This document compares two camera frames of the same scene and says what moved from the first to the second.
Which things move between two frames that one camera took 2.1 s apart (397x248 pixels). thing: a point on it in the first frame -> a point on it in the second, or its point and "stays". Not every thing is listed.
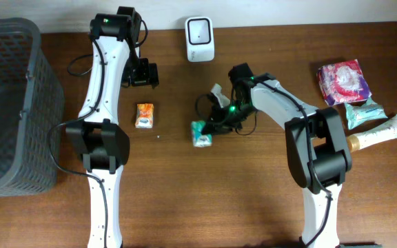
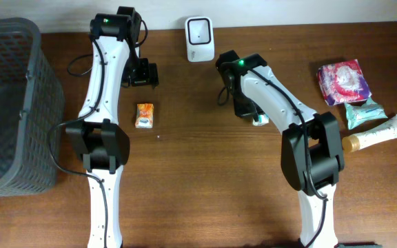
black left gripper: (150, 74) stays
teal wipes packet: (369, 111) stays
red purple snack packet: (342, 82) stays
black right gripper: (216, 125) -> (245, 111)
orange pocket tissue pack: (144, 116) stays
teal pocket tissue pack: (199, 139) -> (262, 119)
